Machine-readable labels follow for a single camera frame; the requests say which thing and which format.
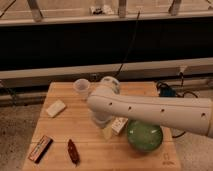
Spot dark red pepper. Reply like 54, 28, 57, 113
68, 140, 80, 165

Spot green round plate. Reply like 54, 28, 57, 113
126, 120, 163, 153

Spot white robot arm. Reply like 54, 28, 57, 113
87, 76, 213, 138

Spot brown orange flat box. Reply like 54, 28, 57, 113
28, 135, 53, 164

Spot small items on shelf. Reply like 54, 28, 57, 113
90, 5, 114, 15

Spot black hanging cable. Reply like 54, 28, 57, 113
110, 9, 141, 81

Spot black cable by arm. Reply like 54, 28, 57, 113
155, 71, 198, 139

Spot small white bottle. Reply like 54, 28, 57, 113
111, 117, 128, 135

